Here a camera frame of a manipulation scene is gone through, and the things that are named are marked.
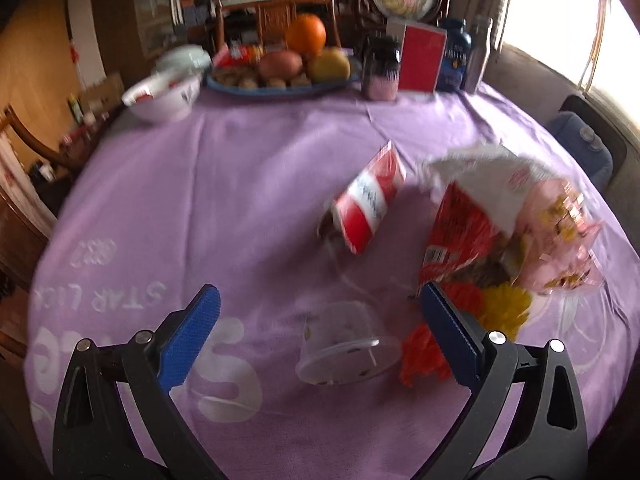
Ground pink transparent plastic wrapper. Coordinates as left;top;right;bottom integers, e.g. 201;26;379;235
510;170;606;296

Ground clear plastic cup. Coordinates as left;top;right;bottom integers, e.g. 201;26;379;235
295;301;403;386

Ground yellow crinkled wrapper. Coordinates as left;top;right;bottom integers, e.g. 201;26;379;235
480;282;533;341

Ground yellow pear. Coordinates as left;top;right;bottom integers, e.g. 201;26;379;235
307;47;351;82

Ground red and white snack packet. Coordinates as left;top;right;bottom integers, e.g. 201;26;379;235
318;141;407;256

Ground cardboard box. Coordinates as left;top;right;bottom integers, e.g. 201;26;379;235
80;72;126;116

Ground dark jar with pink label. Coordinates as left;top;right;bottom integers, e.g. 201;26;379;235
361;35;402;101

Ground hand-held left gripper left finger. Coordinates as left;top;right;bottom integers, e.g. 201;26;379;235
52;283;226;480

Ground blue bottle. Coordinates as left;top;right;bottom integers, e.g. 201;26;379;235
438;18;472;92

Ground pale green bowl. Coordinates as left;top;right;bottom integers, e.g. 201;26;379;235
152;44;213;77

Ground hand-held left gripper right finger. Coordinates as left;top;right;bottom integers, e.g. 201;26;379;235
417;281;590;480

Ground red box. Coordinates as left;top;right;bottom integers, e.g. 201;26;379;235
386;17;447;93

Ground wooden chair with lattice back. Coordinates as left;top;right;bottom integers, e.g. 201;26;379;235
215;0;343;56

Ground black office chair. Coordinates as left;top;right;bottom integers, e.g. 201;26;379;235
557;94;628;186

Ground large red white snack bag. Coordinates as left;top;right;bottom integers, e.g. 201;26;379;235
417;142;546;296

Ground orange fruit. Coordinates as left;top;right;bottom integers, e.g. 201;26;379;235
286;13;327;56

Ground blue fruit plate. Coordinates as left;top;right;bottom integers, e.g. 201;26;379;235
206;67;361;97

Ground grey metal bottle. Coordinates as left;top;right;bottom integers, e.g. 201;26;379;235
462;16;493;93

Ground dark wooden armchair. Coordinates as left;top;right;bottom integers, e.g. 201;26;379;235
0;105;81;176

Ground white patterned bowl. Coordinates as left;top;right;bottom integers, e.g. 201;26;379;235
121;72;201;123

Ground pile of walnuts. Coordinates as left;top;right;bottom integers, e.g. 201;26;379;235
212;67;313;90

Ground red snack packets on plate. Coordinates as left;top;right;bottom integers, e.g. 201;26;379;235
215;42;266;68

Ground red apple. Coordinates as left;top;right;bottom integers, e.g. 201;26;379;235
258;50;304;81

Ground blue chair cushion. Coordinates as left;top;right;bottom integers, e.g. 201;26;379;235
545;110;613;188

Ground purple printed tablecloth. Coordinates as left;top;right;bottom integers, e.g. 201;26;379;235
25;80;640;480

